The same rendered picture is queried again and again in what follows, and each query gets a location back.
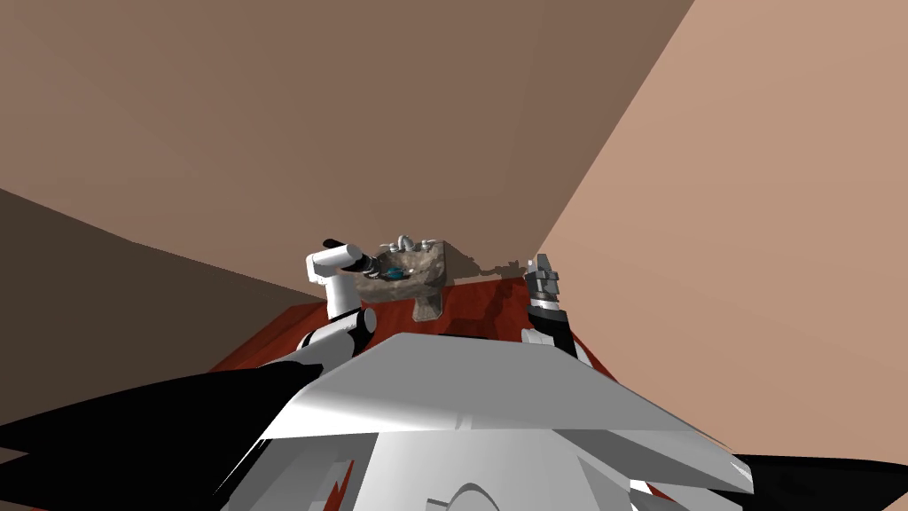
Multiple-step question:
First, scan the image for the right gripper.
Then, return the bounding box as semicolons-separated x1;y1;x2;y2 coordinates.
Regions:
525;253;562;310

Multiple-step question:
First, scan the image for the grey stone pedestal sink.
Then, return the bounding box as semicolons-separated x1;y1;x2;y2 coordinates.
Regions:
352;240;450;323

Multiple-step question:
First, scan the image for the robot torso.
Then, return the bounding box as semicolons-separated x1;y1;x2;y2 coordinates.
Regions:
212;332;755;511

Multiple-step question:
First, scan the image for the silver faucet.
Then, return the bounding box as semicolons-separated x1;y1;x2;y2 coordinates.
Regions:
379;233;434;254

